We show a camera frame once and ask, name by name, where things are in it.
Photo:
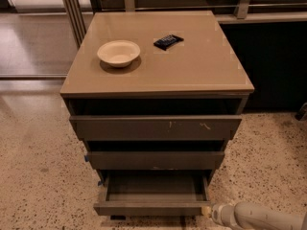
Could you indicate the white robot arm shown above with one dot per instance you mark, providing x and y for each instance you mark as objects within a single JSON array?
[{"x": 251, "y": 216}]

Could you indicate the metal railing shelf frame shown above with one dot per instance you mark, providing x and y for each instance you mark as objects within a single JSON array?
[{"x": 240, "y": 19}]

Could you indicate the grey bottom drawer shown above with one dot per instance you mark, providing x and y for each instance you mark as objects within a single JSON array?
[{"x": 153, "y": 193}]

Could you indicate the grey drawer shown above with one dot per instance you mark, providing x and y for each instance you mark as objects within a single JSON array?
[
  {"x": 155, "y": 128},
  {"x": 153, "y": 193},
  {"x": 155, "y": 160}
]

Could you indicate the grey middle drawer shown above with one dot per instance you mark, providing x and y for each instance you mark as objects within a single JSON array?
[{"x": 155, "y": 160}]

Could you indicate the grey top drawer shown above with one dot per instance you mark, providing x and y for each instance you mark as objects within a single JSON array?
[{"x": 155, "y": 128}]

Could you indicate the grey drawer cabinet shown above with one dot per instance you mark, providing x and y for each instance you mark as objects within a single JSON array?
[{"x": 200, "y": 75}]

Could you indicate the white paper bowl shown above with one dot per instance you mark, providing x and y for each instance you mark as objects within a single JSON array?
[{"x": 118, "y": 53}]

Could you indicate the black snack bar wrapper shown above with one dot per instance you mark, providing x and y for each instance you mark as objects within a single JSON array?
[{"x": 167, "y": 41}]

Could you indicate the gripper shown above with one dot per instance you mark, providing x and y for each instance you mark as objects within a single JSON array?
[{"x": 222, "y": 214}]

